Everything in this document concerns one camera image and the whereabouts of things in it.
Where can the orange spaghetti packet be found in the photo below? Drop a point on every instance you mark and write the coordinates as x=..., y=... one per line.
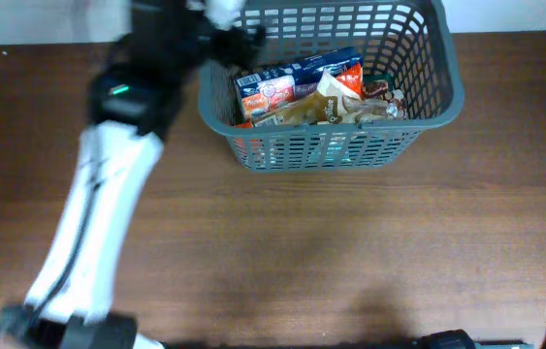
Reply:
x=354, y=75

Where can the grey plastic laundry basket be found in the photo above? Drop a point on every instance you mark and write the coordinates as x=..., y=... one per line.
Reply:
x=408, y=40

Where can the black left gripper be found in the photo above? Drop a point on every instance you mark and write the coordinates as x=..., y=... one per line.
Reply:
x=236, y=44

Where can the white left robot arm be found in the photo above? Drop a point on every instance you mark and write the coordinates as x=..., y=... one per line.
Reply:
x=131, y=106

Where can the Kleenex tissue multipack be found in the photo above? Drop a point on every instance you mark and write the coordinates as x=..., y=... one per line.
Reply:
x=264, y=91

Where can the beige brown snack bag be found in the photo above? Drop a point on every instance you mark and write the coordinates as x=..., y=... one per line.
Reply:
x=334, y=102

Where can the green snack bag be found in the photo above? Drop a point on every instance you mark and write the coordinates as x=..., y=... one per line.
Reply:
x=376, y=85

